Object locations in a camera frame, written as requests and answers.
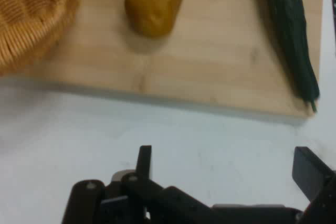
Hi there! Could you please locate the dark green cucumber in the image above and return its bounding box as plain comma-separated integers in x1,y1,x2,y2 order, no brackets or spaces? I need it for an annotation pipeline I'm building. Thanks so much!
254,0,320,112

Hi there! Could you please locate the wooden cutting board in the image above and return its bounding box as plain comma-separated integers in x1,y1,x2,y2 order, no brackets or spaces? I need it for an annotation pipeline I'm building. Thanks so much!
15,0,324,119

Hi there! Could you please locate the woven wicker basket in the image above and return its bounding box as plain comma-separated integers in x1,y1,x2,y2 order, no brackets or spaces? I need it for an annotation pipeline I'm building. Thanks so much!
0,0,84,76

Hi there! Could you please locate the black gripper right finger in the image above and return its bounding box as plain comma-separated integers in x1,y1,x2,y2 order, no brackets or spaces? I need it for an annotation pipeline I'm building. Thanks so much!
291,146,336,224

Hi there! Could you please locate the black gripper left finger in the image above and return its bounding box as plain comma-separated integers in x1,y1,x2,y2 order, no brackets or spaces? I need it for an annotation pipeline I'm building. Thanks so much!
61,145,211,224

